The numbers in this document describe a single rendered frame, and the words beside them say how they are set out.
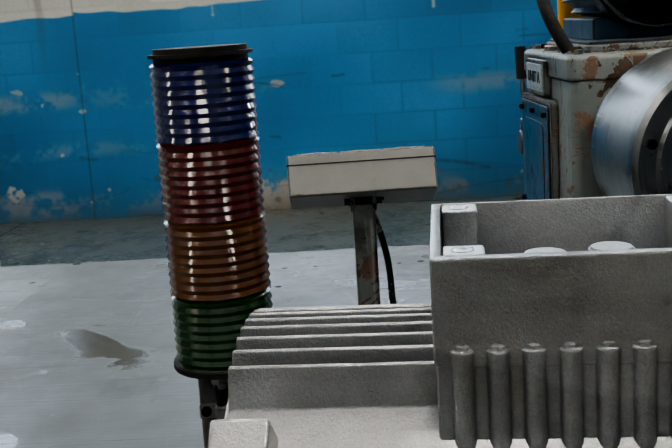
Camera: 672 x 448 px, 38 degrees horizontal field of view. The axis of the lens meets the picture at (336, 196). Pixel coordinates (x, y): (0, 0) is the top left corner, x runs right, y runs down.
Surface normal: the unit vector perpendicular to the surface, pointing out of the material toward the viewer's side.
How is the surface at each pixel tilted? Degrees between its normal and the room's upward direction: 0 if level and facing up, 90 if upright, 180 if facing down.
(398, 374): 88
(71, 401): 0
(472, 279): 90
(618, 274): 90
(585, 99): 90
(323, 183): 67
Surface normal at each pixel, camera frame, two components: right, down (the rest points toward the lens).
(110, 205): -0.04, 0.18
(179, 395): -0.07, -0.98
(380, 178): 0.00, -0.22
